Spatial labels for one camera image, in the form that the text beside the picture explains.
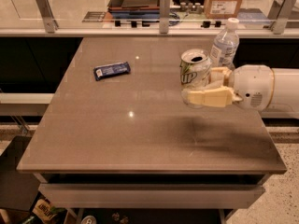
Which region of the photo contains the metal glass bracket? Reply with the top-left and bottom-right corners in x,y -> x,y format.
159,0 -> 170,34
271,0 -> 297,35
36,0 -> 58,34

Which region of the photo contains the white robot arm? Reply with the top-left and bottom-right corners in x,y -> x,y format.
182,64 -> 299,119

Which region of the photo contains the brown cardboard box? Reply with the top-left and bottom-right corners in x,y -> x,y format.
204,0 -> 243,19

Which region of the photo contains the middle metal glass bracket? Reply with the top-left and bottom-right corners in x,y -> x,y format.
159,0 -> 170,34

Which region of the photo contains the right metal glass bracket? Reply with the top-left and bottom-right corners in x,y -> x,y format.
271,0 -> 297,35

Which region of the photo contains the blue snack bar wrapper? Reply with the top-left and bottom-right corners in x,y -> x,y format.
93,62 -> 131,81

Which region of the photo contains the open dark box with papers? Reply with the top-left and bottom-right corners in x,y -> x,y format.
107,0 -> 160,20

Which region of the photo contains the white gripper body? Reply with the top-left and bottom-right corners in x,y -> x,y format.
230,64 -> 274,111

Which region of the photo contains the white green 7up can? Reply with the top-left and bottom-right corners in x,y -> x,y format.
179,49 -> 212,105

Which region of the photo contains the clear plastic water bottle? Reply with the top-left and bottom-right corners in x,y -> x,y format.
210,18 -> 239,70

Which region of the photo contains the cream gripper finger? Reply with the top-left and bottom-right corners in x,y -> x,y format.
187,86 -> 242,107
209,67 -> 233,86

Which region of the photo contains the can under table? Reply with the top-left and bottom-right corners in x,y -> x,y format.
80,216 -> 97,224

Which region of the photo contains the grey table drawer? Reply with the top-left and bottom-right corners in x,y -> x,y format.
39,184 -> 264,209

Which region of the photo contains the left metal glass bracket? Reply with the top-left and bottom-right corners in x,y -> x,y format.
36,0 -> 58,34

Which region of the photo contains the snack bag under table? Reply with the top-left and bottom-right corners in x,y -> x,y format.
33,199 -> 66,224

